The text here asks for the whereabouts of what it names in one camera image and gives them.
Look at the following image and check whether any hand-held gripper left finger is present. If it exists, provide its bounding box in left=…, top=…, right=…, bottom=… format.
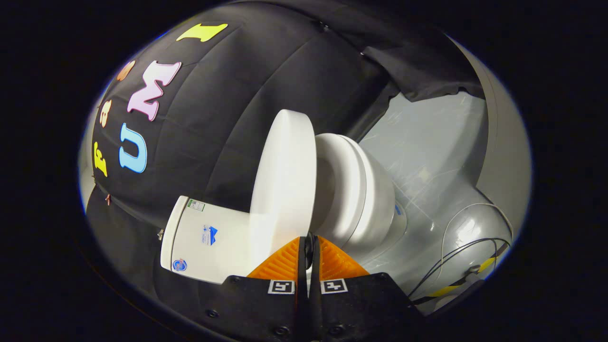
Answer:
left=202, top=236, right=304, bottom=342

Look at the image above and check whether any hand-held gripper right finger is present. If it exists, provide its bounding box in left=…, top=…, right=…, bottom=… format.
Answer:
left=306, top=235, right=423, bottom=342

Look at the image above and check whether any white toilet lid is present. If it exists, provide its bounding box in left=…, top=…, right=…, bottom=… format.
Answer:
left=248, top=109, right=318, bottom=277

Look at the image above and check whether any white ceramic toilet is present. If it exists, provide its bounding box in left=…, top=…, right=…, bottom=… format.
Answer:
left=160, top=133, right=408, bottom=285

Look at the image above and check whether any white toilet seat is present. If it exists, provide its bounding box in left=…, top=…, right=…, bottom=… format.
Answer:
left=311, top=133, right=369, bottom=248

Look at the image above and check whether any black backdrop cloth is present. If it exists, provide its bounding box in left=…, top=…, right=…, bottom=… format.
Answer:
left=85, top=0, right=486, bottom=309

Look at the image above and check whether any yellow and black cable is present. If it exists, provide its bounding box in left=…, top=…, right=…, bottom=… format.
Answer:
left=412, top=256, right=498, bottom=305

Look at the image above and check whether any white cable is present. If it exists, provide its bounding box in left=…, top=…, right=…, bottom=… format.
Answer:
left=440, top=203, right=514, bottom=278

